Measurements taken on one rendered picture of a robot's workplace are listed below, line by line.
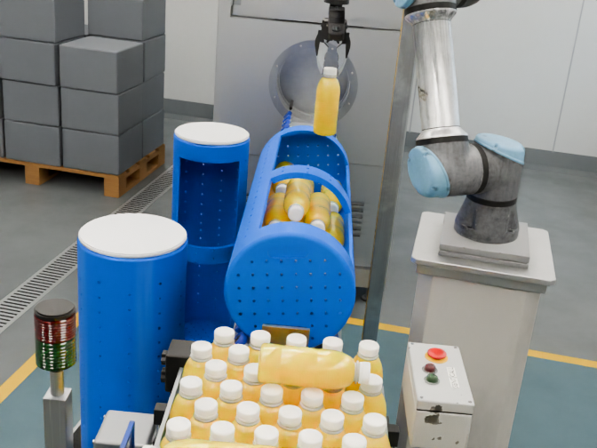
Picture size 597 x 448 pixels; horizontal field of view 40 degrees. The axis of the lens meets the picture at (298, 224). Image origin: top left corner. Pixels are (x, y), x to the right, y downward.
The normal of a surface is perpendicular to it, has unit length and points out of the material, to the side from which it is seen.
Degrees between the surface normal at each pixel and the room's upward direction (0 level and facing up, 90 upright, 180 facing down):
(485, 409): 90
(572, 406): 0
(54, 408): 90
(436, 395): 0
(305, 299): 90
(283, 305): 90
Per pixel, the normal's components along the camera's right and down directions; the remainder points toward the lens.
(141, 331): 0.31, 0.38
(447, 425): -0.04, 0.37
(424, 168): -0.91, 0.22
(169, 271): 0.76, 0.30
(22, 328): 0.08, -0.92
